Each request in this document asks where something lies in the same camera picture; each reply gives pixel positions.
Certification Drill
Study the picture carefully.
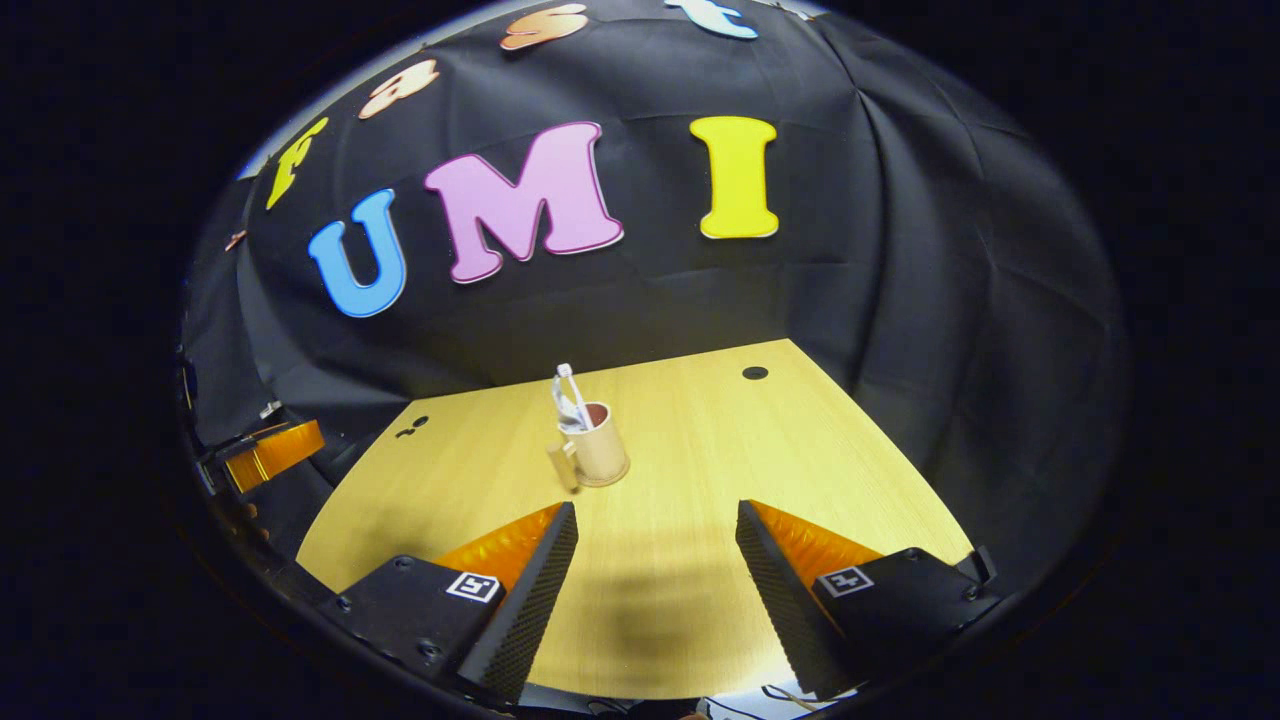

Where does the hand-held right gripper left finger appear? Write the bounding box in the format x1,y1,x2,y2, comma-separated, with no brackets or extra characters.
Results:
320,502,579,706

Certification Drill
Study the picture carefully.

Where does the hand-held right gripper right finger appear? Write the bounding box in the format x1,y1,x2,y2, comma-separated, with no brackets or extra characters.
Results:
737,500,1001,701

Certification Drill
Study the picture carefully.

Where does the beige cup with handle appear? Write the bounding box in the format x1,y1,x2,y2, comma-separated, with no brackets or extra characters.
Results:
546,402,631,493

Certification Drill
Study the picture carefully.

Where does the white toothpaste tube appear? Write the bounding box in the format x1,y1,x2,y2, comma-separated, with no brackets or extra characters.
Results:
552,375,593,436

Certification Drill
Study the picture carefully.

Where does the pale pink toothbrush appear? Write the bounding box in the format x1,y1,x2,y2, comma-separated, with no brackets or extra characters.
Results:
556,363,593,431

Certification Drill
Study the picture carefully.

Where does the wooden desktop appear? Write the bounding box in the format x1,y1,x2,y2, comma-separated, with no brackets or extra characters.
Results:
297,338,973,701

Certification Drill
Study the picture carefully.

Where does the black backdrop cloth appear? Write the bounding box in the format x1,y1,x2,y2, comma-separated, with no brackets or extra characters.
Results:
180,0,1131,601

